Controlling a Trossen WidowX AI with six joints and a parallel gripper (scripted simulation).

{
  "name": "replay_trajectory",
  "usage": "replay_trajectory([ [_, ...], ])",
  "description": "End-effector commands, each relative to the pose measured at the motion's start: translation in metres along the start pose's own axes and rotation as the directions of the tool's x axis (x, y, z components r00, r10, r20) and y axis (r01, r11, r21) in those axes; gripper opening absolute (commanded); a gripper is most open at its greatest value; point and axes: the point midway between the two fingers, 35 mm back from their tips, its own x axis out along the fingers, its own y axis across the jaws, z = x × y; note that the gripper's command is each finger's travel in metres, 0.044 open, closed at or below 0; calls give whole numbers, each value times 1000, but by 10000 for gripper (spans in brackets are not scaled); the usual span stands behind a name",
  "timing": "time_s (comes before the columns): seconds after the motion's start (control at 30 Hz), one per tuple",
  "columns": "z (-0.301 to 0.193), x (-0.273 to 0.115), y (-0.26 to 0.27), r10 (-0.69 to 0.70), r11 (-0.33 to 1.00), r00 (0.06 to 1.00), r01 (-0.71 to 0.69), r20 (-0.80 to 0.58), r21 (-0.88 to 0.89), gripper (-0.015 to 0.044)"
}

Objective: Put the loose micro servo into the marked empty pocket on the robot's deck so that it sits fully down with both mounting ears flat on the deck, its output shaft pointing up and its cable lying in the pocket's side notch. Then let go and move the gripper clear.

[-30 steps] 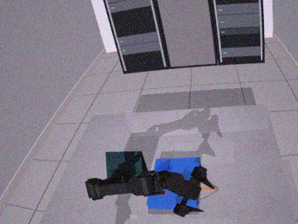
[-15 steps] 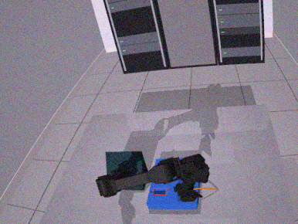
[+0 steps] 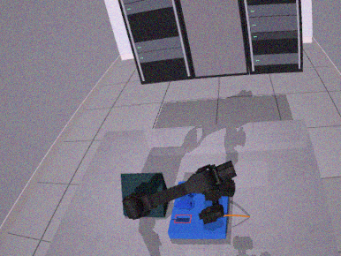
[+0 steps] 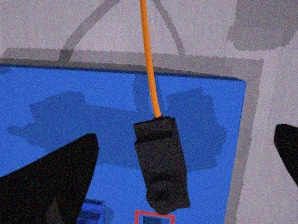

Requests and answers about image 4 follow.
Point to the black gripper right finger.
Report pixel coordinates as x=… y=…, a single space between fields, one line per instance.
x=286 y=143

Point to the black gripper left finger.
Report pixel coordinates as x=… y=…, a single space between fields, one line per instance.
x=52 y=189

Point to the black micro servo with orange cable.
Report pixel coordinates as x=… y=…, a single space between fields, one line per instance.
x=158 y=148

